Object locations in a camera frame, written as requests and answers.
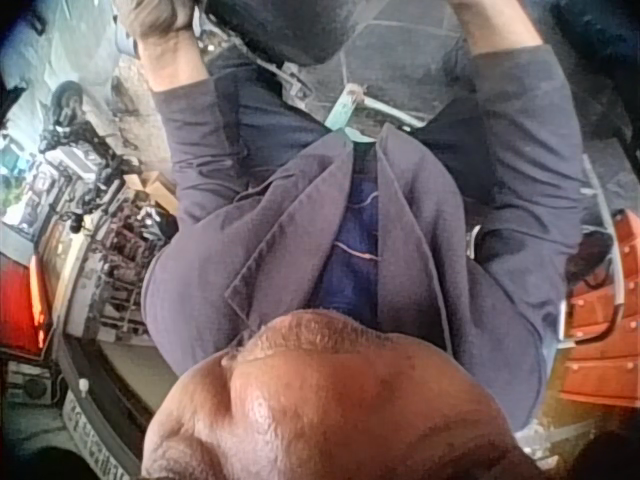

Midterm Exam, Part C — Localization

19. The person's left hand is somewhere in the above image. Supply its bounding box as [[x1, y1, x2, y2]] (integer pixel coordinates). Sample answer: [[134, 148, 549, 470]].
[[116, 0, 197, 40]]

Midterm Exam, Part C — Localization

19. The red vehicle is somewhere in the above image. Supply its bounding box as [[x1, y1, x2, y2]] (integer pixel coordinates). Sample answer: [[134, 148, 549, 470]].
[[0, 248, 57, 359]]

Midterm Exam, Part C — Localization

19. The dark bulky machine part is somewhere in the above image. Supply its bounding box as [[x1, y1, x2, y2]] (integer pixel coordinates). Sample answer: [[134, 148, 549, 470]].
[[547, 0, 640, 156]]

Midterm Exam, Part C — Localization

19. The orange plastic crate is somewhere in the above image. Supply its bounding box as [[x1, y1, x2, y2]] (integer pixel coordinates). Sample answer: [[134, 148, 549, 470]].
[[558, 208, 640, 407]]

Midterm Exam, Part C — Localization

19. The parked black motorcycle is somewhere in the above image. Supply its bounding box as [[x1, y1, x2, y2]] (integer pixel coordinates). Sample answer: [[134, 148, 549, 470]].
[[37, 78, 179, 261]]

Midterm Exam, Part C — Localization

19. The thin metal rod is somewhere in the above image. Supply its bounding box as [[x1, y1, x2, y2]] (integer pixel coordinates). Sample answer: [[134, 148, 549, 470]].
[[357, 93, 429, 133]]

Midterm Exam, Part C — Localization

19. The large black rounded part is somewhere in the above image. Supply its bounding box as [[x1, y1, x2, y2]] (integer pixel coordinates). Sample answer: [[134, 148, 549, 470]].
[[203, 0, 365, 68]]

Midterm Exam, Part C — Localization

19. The brown cardboard box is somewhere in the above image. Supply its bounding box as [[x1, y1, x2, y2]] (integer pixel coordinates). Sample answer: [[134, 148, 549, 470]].
[[122, 170, 179, 213]]

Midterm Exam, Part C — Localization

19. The green handled tool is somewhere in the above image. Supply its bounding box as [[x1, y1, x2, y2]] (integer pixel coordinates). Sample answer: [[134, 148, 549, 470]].
[[323, 83, 365, 142]]

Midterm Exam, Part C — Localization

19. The grey metal bracket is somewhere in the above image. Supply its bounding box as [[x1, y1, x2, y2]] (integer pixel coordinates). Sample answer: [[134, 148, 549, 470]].
[[198, 25, 315, 102]]

